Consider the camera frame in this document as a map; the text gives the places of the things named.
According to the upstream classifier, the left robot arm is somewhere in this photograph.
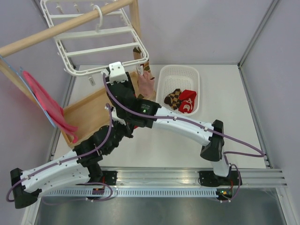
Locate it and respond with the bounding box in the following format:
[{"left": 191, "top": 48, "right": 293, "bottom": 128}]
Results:
[{"left": 10, "top": 121, "right": 134, "bottom": 209}]

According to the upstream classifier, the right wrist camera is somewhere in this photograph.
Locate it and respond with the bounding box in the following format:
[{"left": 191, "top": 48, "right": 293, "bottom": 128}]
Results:
[{"left": 101, "top": 61, "right": 128, "bottom": 85}]

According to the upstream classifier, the white slotted cable duct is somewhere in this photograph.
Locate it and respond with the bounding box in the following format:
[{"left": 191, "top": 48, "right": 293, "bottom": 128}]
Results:
[{"left": 45, "top": 187, "right": 218, "bottom": 198}]

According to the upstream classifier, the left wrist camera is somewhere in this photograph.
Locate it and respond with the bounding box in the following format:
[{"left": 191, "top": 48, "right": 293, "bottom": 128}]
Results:
[{"left": 105, "top": 104, "right": 116, "bottom": 115}]

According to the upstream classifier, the white clip sock hanger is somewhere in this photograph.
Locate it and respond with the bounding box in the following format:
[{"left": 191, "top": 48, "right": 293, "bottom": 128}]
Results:
[{"left": 40, "top": 0, "right": 149, "bottom": 86}]

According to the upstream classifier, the wooden drying rack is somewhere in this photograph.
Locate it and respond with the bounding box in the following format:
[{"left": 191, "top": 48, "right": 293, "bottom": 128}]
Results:
[{"left": 0, "top": 0, "right": 158, "bottom": 150}]

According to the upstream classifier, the white perforated plastic basket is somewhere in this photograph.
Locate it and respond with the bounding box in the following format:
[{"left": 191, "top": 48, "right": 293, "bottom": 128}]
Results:
[{"left": 156, "top": 65, "right": 201, "bottom": 116}]

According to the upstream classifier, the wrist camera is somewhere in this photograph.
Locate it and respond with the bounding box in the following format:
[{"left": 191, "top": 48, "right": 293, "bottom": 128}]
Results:
[
  {"left": 105, "top": 104, "right": 116, "bottom": 115},
  {"left": 101, "top": 61, "right": 128, "bottom": 85}
]

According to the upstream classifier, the brown argyle sock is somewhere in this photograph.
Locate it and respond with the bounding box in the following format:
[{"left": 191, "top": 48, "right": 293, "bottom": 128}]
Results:
[{"left": 164, "top": 89, "right": 182, "bottom": 110}]

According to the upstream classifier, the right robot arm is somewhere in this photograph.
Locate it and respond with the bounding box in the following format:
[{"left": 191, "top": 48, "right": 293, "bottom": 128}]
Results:
[{"left": 102, "top": 74, "right": 231, "bottom": 185}]

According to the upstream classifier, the pink cloth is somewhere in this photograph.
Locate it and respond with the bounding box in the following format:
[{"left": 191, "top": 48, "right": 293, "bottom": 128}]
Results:
[{"left": 22, "top": 71, "right": 78, "bottom": 143}]

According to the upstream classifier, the pink sock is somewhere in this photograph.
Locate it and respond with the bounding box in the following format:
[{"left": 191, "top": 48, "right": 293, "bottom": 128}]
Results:
[{"left": 138, "top": 70, "right": 155, "bottom": 98}]

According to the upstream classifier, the brown sock behind post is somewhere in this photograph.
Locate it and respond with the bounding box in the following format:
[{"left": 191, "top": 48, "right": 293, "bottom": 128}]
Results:
[{"left": 133, "top": 47, "right": 155, "bottom": 99}]

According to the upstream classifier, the plain red sock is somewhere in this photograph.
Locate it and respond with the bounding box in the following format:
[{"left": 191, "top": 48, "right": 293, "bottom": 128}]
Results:
[{"left": 178, "top": 90, "right": 197, "bottom": 113}]

